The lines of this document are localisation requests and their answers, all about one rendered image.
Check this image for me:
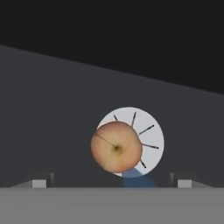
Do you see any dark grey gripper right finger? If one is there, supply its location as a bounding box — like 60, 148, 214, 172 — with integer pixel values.
169, 171, 216, 189

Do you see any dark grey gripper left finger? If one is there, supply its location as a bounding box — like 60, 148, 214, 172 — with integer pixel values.
10, 171, 56, 189

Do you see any white round sink drain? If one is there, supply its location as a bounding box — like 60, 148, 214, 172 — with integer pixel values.
96, 107, 165, 179

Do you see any dark grey sink basin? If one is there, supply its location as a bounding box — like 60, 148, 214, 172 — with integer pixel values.
0, 44, 224, 189

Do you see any orange peach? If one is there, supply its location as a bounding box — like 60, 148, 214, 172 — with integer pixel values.
90, 121, 144, 174

